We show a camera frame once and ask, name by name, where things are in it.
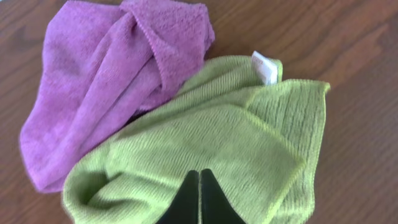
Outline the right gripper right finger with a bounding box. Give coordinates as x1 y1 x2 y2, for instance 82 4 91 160
200 169 246 224

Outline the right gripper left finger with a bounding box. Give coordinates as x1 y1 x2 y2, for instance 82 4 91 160
156 170 199 224

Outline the green microfibre cloth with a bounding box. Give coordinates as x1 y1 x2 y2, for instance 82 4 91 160
62 56 330 223

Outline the crumpled purple cloth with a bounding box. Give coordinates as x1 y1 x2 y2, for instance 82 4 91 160
20 0 215 193

